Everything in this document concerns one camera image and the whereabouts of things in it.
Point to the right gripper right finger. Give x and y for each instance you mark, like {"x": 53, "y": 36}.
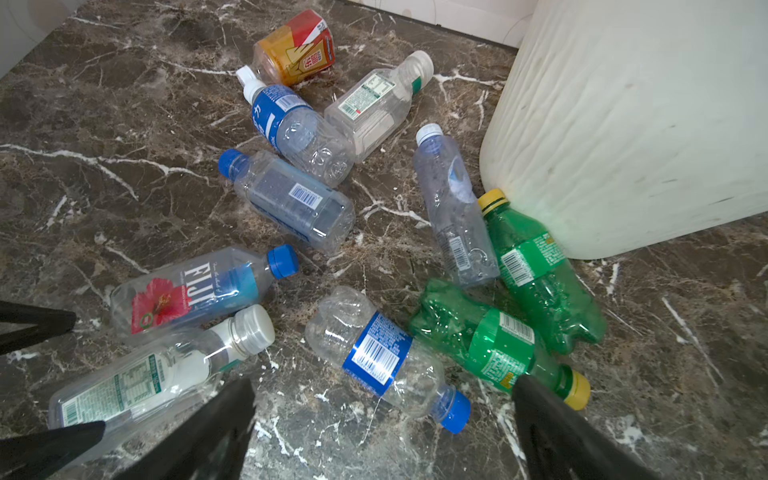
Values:
{"x": 559, "y": 443}

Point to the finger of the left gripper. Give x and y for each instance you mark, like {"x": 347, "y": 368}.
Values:
{"x": 41, "y": 324}
{"x": 40, "y": 455}

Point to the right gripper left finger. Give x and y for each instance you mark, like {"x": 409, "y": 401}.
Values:
{"x": 211, "y": 444}

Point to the square clear bottle white cap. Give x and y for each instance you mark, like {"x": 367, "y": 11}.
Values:
{"x": 159, "y": 380}

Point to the clear bottle pink red label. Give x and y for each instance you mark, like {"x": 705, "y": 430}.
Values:
{"x": 197, "y": 291}

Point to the clear bottle pale blue label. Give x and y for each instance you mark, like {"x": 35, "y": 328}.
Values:
{"x": 301, "y": 204}

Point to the clear bottle blue label white cap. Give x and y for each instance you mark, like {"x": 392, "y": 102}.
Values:
{"x": 296, "y": 131}

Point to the orange red label bottle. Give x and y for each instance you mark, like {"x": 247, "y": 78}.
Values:
{"x": 300, "y": 49}

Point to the white waste bin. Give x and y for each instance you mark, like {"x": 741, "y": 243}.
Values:
{"x": 627, "y": 123}

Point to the green bottle yellow cap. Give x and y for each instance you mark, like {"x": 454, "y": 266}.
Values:
{"x": 491, "y": 344}

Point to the green bottle upper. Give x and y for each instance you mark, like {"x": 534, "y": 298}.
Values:
{"x": 540, "y": 277}

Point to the small crushed bottle blue cap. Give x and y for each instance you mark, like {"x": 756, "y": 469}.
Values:
{"x": 349, "y": 332}

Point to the clear bottle purple tint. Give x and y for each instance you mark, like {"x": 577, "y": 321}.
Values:
{"x": 453, "y": 210}

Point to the clear bottle green white label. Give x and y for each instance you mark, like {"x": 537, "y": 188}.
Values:
{"x": 376, "y": 106}

